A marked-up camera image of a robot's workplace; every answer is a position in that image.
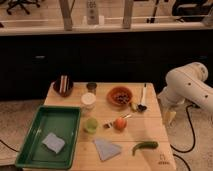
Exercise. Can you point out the orange bowl with food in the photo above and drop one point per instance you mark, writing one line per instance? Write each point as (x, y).
(119, 96)

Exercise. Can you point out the green plastic tray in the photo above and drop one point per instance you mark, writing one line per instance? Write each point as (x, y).
(64, 123)

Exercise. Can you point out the dark bowl with sticks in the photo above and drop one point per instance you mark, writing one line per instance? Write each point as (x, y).
(63, 85)

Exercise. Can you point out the small dark metal cup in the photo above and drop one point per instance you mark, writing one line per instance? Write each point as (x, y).
(91, 87)

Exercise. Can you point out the green pepper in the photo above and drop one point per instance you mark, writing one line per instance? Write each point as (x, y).
(144, 144)

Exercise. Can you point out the blue folded cloth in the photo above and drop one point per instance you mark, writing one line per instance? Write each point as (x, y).
(106, 149)

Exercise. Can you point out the green plastic cup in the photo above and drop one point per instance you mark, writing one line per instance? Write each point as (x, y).
(90, 125)

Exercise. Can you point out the blue sponge in tray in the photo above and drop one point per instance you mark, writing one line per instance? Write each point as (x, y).
(54, 143)

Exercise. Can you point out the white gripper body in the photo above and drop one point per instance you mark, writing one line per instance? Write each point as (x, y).
(168, 115)

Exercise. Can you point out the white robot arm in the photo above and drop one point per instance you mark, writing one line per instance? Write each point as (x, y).
(185, 83)

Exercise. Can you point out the white lidded container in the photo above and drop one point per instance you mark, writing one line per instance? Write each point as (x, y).
(88, 101)

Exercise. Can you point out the small yellow-green item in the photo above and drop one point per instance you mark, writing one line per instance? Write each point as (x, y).
(133, 106)

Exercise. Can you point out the black office chair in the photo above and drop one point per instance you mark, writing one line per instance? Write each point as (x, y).
(21, 3)

